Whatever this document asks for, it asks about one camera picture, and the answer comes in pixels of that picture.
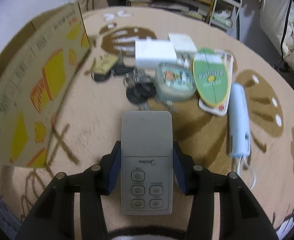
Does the light blue handheld device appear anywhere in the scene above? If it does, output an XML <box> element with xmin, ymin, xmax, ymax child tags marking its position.
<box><xmin>229</xmin><ymin>82</ymin><xmax>250</xmax><ymax>159</ymax></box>

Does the grey Midea remote control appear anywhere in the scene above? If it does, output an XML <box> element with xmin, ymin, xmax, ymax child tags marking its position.
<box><xmin>120</xmin><ymin>111</ymin><xmax>174</xmax><ymax>216</ymax></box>

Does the cardboard box with yellow print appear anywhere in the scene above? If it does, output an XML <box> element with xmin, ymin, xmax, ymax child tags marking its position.
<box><xmin>0</xmin><ymin>2</ymin><xmax>90</xmax><ymax>168</ymax></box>

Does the beige NFC smart card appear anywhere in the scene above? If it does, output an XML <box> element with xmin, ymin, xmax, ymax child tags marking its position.
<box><xmin>92</xmin><ymin>54</ymin><xmax>119</xmax><ymax>75</ymax></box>

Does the beige butterfly pattern rug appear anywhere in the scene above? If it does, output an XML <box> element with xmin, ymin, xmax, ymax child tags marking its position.
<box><xmin>0</xmin><ymin>3</ymin><xmax>294</xmax><ymax>239</ymax></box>

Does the green oval card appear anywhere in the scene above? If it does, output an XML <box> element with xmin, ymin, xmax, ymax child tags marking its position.
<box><xmin>193</xmin><ymin>47</ymin><xmax>230</xmax><ymax>108</ymax></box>

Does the round tin with picture lid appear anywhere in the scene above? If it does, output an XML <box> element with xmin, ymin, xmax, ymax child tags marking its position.
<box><xmin>155</xmin><ymin>63</ymin><xmax>196</xmax><ymax>102</ymax></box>

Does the black key bunch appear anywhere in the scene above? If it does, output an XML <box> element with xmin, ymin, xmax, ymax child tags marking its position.
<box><xmin>90</xmin><ymin>64</ymin><xmax>156</xmax><ymax>105</ymax></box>

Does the white small box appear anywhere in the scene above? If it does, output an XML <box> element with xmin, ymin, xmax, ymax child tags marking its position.
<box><xmin>168</xmin><ymin>33</ymin><xmax>197</xmax><ymax>54</ymax></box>

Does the white power adapter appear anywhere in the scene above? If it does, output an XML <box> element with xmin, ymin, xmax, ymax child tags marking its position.
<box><xmin>135</xmin><ymin>40</ymin><xmax>177</xmax><ymax>69</ymax></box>

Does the white metal cart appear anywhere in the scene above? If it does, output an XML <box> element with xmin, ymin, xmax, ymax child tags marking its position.
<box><xmin>209</xmin><ymin>0</ymin><xmax>243</xmax><ymax>32</ymax></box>

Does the white folded mattress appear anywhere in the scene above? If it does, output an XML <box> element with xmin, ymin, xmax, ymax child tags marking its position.
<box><xmin>259</xmin><ymin>0</ymin><xmax>294</xmax><ymax>71</ymax></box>

